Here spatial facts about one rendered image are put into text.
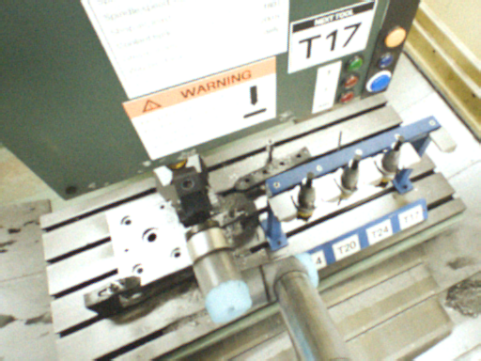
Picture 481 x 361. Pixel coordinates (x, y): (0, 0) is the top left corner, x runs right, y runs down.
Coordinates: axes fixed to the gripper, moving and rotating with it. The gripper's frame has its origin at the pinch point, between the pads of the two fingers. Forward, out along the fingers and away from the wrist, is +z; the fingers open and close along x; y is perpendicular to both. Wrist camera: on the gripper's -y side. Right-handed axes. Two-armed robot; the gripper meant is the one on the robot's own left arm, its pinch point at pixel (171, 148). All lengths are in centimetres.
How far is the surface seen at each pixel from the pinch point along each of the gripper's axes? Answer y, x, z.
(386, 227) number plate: 38, 48, -27
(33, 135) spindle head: -41.4, -9.8, -21.0
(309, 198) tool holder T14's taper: 6.4, 23.0, -20.2
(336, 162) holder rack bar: 9.0, 33.9, -13.7
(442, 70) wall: 38, 101, 16
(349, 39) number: -41, 23, -22
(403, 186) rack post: 41, 62, -17
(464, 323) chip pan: 65, 65, -59
